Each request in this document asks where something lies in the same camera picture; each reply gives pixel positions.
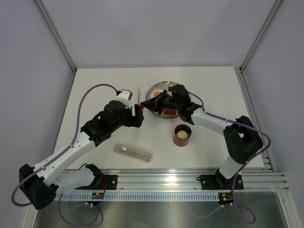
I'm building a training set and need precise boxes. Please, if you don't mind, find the metal spoon in case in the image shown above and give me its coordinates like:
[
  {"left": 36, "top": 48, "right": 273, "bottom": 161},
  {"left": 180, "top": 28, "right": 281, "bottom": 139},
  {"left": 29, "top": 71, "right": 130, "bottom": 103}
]
[{"left": 120, "top": 146, "right": 150, "bottom": 160}]

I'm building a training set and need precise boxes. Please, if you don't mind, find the silver tin lid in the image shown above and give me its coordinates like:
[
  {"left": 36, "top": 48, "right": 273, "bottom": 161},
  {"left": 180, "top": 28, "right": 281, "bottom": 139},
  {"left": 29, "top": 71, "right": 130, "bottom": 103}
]
[{"left": 140, "top": 105, "right": 144, "bottom": 115}]

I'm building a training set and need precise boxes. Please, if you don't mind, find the beige steamed bun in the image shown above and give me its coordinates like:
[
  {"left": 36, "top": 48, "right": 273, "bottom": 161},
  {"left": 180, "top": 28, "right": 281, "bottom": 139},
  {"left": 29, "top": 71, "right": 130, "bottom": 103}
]
[{"left": 176, "top": 130, "right": 188, "bottom": 140}]

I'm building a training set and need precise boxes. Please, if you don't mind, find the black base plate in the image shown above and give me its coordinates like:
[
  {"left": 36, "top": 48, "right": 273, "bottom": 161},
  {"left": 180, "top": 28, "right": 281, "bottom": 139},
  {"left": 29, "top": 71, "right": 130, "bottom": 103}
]
[
  {"left": 197, "top": 174, "right": 244, "bottom": 190},
  {"left": 76, "top": 174, "right": 118, "bottom": 190}
]

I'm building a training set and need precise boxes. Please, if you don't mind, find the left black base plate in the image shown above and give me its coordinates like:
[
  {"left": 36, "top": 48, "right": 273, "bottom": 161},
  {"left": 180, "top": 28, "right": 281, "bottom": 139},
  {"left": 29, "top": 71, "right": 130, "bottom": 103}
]
[{"left": 76, "top": 174, "right": 118, "bottom": 190}]

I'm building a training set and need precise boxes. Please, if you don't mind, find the white slotted cable duct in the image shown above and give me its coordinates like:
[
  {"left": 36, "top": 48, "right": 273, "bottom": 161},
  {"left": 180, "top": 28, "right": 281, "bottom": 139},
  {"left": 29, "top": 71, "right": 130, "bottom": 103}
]
[{"left": 55, "top": 191, "right": 219, "bottom": 202}]

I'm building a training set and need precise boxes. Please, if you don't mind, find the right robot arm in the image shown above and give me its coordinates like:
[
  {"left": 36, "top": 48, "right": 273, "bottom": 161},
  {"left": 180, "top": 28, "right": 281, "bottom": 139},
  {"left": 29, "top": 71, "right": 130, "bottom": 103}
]
[{"left": 140, "top": 89, "right": 264, "bottom": 189}]

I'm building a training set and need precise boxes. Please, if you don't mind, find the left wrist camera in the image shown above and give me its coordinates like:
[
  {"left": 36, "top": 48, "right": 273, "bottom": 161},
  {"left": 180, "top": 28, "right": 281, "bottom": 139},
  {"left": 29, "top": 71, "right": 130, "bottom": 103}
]
[{"left": 116, "top": 88, "right": 133, "bottom": 108}]

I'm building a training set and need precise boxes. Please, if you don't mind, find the toy fried egg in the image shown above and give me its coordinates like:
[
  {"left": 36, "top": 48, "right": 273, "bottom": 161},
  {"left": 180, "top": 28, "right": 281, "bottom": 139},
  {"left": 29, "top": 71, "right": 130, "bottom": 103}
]
[{"left": 150, "top": 89, "right": 163, "bottom": 98}]

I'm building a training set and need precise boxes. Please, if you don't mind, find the right aluminium frame post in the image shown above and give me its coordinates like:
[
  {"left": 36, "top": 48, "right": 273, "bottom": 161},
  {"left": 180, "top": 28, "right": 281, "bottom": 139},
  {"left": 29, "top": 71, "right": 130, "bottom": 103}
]
[{"left": 239, "top": 0, "right": 284, "bottom": 73}]

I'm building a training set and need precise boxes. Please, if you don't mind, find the red sausage bottom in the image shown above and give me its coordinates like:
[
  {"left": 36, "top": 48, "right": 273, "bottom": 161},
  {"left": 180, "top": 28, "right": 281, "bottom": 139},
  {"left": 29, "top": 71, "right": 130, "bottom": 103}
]
[{"left": 163, "top": 109, "right": 177, "bottom": 116}]

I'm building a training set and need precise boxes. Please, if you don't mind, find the aluminium frame post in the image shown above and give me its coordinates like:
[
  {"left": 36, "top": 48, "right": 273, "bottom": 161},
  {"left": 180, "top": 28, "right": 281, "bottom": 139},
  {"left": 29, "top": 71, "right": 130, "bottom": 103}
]
[
  {"left": 33, "top": 0, "right": 77, "bottom": 75},
  {"left": 239, "top": 0, "right": 284, "bottom": 73}
]

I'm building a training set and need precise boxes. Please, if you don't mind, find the aluminium mounting rail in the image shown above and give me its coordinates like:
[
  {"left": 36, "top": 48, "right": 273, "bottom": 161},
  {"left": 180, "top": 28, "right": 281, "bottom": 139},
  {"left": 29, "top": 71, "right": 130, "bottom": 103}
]
[{"left": 32, "top": 168, "right": 290, "bottom": 192}]

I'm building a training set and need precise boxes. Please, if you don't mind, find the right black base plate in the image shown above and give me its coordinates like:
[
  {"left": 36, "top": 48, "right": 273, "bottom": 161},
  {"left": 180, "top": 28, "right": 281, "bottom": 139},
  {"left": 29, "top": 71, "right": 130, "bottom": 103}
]
[{"left": 197, "top": 174, "right": 244, "bottom": 190}]

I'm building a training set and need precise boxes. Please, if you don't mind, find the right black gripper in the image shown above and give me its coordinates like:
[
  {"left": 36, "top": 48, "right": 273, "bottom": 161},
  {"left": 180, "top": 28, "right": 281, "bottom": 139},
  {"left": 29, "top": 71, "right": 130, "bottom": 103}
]
[{"left": 141, "top": 90, "right": 181, "bottom": 115}]

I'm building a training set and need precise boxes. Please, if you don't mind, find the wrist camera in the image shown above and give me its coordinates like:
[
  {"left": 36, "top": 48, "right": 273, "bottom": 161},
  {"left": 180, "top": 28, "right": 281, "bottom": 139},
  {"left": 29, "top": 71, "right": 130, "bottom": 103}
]
[
  {"left": 116, "top": 88, "right": 133, "bottom": 108},
  {"left": 168, "top": 84, "right": 191, "bottom": 108}
]

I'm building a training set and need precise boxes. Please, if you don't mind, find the speckled ceramic plate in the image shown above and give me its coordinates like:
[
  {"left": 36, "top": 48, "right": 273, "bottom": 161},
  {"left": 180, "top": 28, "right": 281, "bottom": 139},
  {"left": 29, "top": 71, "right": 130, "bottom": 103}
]
[{"left": 145, "top": 81, "right": 186, "bottom": 119}]

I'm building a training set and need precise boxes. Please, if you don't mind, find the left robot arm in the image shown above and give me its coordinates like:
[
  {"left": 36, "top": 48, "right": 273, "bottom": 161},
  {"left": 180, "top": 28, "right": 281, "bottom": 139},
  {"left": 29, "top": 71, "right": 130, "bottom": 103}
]
[{"left": 19, "top": 100, "right": 144, "bottom": 210}]

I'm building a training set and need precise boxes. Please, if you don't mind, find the left aluminium frame post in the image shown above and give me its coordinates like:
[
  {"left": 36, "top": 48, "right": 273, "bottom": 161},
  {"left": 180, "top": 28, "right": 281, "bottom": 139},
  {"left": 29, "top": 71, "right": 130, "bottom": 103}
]
[{"left": 33, "top": 0, "right": 77, "bottom": 75}]

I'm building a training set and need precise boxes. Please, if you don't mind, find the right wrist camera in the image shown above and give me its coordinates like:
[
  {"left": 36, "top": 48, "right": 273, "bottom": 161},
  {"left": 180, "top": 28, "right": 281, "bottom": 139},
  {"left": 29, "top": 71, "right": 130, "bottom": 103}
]
[{"left": 168, "top": 84, "right": 191, "bottom": 108}]

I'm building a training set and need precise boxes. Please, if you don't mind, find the red tin can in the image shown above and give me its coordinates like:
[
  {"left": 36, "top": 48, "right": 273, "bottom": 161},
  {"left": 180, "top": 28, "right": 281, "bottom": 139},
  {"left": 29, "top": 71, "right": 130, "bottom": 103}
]
[{"left": 173, "top": 124, "right": 192, "bottom": 147}]

